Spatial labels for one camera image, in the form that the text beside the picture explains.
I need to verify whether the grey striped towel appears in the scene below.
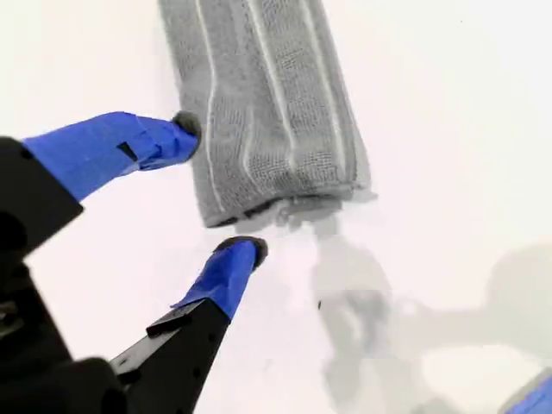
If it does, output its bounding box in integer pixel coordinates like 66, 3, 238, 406
157, 0, 373, 229

